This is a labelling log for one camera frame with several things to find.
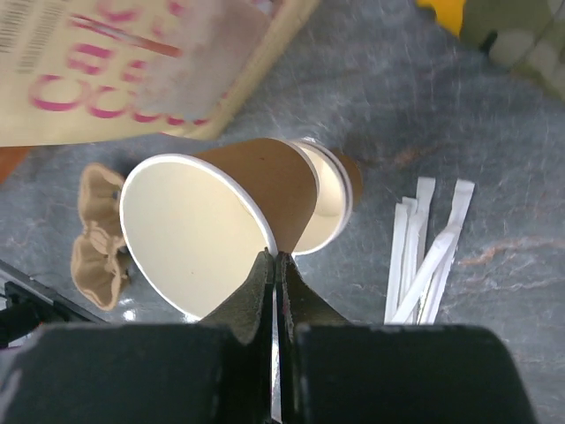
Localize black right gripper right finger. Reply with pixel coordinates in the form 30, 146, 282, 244
275, 253, 351, 349

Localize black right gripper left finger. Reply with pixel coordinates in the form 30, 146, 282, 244
201, 250, 274, 345

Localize brown paper cup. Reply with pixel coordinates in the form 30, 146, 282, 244
119, 138, 319, 321

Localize brown pulp cup carrier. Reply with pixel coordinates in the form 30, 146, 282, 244
71, 163, 131, 311

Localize pink and cream paper bag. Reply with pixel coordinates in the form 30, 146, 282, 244
1, 1, 317, 147

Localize white wrapped straw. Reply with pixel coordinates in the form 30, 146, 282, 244
417, 179, 475, 324
391, 225, 457, 325
404, 177, 436, 288
384, 197, 418, 324

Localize stacked brown paper cups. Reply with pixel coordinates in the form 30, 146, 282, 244
293, 139, 363, 255

